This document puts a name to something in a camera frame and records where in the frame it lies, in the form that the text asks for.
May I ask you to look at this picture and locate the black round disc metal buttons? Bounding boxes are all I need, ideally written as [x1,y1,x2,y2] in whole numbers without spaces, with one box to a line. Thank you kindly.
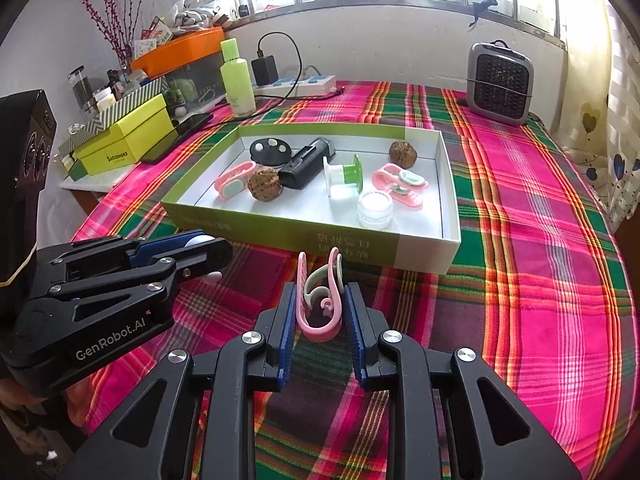
[249,137,292,166]

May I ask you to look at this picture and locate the white mushroom-shaped plug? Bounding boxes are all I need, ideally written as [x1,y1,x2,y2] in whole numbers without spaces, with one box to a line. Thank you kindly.
[184,234,224,283]

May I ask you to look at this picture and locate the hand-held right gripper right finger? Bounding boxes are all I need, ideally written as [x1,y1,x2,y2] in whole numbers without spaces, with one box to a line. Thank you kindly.
[342,282,583,480]

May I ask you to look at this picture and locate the orange storage bin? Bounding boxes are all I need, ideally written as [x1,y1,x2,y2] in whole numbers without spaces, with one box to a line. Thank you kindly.
[130,26,226,78]

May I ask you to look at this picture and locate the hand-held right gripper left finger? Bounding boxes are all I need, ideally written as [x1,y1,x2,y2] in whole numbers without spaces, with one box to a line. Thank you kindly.
[60,282,301,480]

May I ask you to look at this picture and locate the dark glass jar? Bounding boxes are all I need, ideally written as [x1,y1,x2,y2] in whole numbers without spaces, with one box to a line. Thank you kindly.
[69,66,94,112]

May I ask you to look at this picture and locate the printed paper packet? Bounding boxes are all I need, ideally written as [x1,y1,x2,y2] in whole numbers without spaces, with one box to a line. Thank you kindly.
[132,15,173,58]

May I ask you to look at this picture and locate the grey space heater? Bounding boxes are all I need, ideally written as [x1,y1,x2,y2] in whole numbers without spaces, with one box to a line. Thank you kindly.
[466,41,535,126]

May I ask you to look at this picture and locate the black cylindrical device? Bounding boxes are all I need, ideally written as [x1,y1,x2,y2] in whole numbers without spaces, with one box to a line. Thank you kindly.
[277,136,337,191]

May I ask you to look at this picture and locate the heart print curtain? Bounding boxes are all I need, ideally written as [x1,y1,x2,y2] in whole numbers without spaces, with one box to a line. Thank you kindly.
[560,0,640,231]

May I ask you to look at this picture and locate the person's left hand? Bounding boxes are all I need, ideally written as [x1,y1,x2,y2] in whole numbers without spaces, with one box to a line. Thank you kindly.
[65,375,98,428]

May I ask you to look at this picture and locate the zigzag patterned box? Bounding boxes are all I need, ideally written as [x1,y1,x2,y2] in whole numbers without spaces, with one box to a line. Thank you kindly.
[57,76,171,157]

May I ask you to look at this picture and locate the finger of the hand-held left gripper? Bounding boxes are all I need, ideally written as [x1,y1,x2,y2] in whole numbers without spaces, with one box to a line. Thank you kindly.
[29,238,234,326]
[39,229,204,282]

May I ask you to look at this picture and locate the black charger plug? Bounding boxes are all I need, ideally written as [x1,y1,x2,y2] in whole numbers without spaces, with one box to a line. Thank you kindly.
[251,56,280,86]

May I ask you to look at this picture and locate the green and white spool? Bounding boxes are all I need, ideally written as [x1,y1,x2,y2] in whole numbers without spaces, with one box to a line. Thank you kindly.
[321,154,366,201]

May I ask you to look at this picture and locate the brown walnut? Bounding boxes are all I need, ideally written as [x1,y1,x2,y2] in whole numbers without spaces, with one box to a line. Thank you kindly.
[389,141,418,166]
[247,167,284,203]

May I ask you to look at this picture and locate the black smartphone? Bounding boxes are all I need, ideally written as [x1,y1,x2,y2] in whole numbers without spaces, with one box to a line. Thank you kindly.
[142,112,215,165]

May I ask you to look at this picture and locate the plaid blanket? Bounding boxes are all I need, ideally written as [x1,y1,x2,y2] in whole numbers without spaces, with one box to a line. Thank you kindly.
[72,80,633,480]

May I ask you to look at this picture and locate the white power strip with charger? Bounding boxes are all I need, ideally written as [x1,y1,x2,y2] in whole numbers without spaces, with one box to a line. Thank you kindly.
[200,32,347,128]

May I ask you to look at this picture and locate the black clamp on sill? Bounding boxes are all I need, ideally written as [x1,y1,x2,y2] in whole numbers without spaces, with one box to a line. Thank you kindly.
[470,0,500,28]

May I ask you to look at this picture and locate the white plastic bag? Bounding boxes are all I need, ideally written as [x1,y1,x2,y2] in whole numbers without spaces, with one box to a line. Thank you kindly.
[172,0,231,31]

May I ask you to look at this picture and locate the small clear jar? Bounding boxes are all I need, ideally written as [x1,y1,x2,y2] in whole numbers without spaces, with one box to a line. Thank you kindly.
[357,190,395,231]

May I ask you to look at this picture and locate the dried flower branches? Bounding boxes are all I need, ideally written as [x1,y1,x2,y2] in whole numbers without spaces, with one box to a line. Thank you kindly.
[75,0,157,68]

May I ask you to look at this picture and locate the green lotion bottle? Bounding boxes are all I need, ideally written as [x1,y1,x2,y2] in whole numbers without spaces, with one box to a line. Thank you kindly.
[220,38,257,116]

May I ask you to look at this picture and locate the yellow-green shoebox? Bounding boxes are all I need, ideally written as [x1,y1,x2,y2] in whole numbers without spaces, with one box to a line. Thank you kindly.
[75,93,173,177]

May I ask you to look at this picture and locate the green and white cardboard box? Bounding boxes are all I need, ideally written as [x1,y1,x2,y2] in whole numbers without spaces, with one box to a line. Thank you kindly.
[160,124,463,276]

